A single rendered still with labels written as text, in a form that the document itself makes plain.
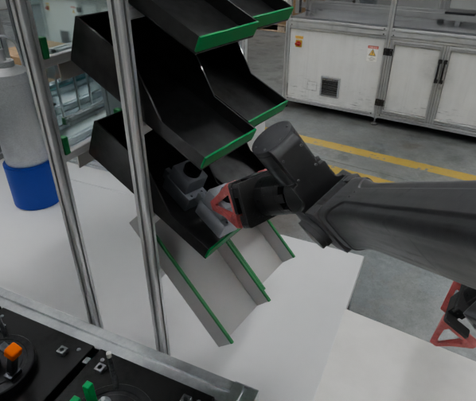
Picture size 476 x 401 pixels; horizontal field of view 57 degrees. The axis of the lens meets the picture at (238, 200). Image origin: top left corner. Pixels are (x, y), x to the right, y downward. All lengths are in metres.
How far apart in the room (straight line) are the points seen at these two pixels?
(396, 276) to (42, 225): 1.87
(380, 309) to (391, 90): 2.57
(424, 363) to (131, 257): 0.77
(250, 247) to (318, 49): 3.80
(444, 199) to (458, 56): 4.06
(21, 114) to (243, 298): 0.88
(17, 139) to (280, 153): 1.09
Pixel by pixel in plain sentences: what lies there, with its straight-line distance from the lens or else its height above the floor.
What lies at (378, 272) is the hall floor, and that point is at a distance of 2.63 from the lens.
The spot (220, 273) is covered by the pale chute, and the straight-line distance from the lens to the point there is 0.89.
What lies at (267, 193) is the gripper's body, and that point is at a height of 1.33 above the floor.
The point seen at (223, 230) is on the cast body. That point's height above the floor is 1.23.
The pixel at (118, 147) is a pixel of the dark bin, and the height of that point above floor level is 1.34.
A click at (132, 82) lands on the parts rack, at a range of 0.64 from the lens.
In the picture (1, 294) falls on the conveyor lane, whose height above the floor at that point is 0.96.
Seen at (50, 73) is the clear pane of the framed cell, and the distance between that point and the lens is 1.76.
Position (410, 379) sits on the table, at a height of 0.86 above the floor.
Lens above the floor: 1.64
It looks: 31 degrees down
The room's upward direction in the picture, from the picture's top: straight up
